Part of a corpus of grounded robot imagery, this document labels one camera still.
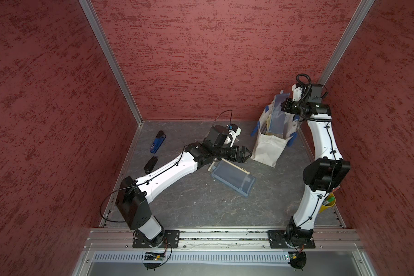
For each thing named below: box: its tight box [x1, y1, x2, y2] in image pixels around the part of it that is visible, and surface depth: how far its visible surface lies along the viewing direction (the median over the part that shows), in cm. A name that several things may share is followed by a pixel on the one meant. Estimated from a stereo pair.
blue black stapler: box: [150, 129, 167, 154], surface depth 109 cm
